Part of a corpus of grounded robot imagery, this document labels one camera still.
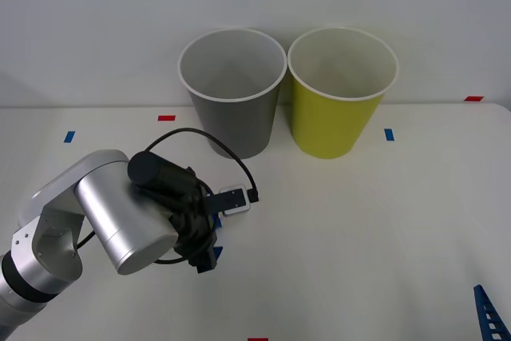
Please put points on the yellow-green plastic waste bin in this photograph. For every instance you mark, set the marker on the yellow-green plastic waste bin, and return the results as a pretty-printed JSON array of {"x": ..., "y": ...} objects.
[{"x": 327, "y": 125}]

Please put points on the silver and black left arm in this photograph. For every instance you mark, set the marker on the silver and black left arm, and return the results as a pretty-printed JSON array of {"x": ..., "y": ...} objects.
[{"x": 120, "y": 217}]

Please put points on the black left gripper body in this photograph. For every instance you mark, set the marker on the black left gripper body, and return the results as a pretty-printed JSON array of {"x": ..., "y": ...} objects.
[{"x": 193, "y": 229}]

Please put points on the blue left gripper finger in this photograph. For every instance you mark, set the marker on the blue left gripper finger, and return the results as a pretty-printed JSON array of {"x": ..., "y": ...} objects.
[
  {"x": 216, "y": 222},
  {"x": 208, "y": 262}
]

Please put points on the grey plastic waste bin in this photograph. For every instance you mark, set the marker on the grey plastic waste bin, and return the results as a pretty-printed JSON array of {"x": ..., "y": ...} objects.
[{"x": 235, "y": 129}]

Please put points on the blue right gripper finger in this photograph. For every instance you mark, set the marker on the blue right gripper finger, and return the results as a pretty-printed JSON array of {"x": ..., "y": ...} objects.
[{"x": 489, "y": 317}]

